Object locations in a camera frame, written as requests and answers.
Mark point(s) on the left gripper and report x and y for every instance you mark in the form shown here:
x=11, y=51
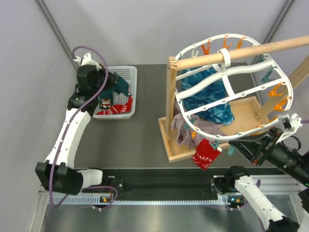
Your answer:
x=111, y=80

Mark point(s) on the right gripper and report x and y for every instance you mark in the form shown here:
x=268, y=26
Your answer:
x=254, y=144

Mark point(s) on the red patterned sock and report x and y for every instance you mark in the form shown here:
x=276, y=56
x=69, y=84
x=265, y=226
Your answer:
x=205, y=154
x=117, y=108

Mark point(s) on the white clip hanger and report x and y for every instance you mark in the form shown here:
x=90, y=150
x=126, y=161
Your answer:
x=189, y=60

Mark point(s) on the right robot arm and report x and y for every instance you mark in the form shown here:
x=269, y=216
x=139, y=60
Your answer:
x=291, y=164

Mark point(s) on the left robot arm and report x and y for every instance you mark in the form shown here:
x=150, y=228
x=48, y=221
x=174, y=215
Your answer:
x=57, y=173

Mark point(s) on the white plastic basket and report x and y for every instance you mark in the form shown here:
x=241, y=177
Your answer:
x=128, y=73

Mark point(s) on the green reindeer sock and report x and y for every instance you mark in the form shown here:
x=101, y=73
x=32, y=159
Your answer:
x=106, y=103

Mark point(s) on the wooden rack stand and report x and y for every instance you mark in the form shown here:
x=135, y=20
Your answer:
x=246, y=110

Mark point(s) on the red patterned sock in basket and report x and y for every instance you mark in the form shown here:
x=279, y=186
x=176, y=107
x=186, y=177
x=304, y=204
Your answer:
x=117, y=108

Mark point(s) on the blue patterned cloth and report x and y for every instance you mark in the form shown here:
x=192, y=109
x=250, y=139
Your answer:
x=220, y=114

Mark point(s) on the mauve cloth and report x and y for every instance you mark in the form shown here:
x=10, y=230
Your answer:
x=184, y=132

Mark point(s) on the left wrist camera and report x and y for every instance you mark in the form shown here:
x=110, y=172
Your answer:
x=86, y=60

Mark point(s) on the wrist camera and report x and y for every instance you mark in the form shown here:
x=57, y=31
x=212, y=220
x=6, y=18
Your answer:
x=86, y=60
x=291, y=123

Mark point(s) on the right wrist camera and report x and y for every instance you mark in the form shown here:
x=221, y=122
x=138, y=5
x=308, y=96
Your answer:
x=291, y=123

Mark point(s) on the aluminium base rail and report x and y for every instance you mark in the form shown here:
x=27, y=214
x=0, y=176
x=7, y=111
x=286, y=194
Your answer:
x=270, y=185

